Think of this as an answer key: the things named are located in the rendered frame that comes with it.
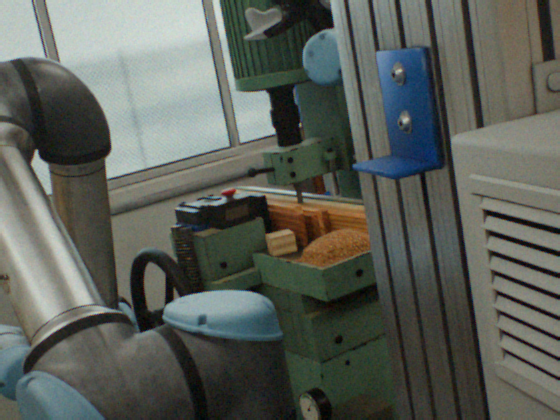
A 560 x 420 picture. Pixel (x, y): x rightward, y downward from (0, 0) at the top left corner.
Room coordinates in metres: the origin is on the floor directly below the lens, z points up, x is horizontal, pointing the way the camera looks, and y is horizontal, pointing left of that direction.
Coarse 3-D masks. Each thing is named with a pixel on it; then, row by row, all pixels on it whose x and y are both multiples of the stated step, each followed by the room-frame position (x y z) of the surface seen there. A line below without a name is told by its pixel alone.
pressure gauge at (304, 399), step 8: (304, 392) 1.34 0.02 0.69; (312, 392) 1.34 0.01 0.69; (320, 392) 1.34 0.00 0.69; (304, 400) 1.35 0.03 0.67; (312, 400) 1.32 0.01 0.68; (320, 400) 1.33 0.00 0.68; (328, 400) 1.33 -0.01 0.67; (304, 408) 1.36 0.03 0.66; (312, 408) 1.33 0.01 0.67; (320, 408) 1.32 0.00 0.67; (328, 408) 1.33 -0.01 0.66; (304, 416) 1.36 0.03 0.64; (312, 416) 1.34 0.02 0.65; (320, 416) 1.32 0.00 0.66; (328, 416) 1.33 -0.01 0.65
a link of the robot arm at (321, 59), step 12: (324, 36) 1.13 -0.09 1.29; (312, 48) 1.13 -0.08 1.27; (324, 48) 1.12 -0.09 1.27; (336, 48) 1.11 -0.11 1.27; (312, 60) 1.14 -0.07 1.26; (324, 60) 1.12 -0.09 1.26; (336, 60) 1.11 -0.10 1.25; (312, 72) 1.14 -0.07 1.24; (324, 72) 1.13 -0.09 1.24; (336, 72) 1.12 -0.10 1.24; (324, 84) 1.13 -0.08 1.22; (336, 84) 1.13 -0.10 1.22
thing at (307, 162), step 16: (304, 144) 1.67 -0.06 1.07; (320, 144) 1.68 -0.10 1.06; (272, 160) 1.65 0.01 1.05; (288, 160) 1.63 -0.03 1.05; (304, 160) 1.66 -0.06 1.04; (320, 160) 1.68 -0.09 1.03; (336, 160) 1.70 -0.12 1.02; (272, 176) 1.66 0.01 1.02; (288, 176) 1.63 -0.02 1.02; (304, 176) 1.65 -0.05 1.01
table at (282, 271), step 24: (264, 264) 1.52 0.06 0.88; (288, 264) 1.44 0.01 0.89; (336, 264) 1.37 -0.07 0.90; (360, 264) 1.40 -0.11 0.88; (216, 288) 1.49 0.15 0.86; (240, 288) 1.51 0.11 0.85; (288, 288) 1.46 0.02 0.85; (312, 288) 1.39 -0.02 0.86; (336, 288) 1.37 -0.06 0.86; (360, 288) 1.39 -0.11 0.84
